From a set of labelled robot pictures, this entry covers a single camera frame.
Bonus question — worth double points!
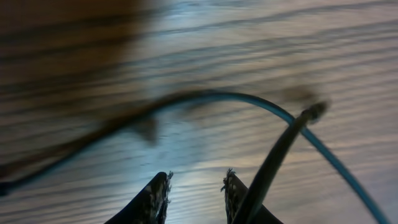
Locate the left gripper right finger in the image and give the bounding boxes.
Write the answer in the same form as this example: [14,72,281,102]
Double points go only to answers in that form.
[220,168,284,224]

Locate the black USB cable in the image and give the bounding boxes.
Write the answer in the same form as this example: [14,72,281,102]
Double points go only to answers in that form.
[0,89,391,224]

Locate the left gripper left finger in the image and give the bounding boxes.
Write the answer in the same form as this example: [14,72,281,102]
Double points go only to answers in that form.
[105,172,173,224]

